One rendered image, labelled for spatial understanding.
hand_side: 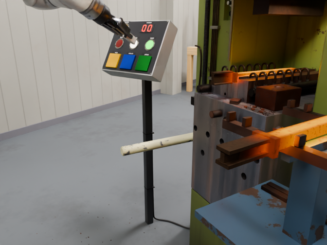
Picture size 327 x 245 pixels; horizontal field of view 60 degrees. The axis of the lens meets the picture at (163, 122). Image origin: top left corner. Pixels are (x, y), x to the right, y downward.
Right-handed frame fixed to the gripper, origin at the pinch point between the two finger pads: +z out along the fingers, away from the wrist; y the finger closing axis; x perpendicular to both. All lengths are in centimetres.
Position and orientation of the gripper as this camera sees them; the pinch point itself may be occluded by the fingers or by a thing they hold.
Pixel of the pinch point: (129, 37)
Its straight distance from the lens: 128.2
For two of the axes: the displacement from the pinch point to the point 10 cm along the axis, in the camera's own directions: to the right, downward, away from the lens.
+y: 8.0, 1.9, -5.7
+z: 5.2, 2.5, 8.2
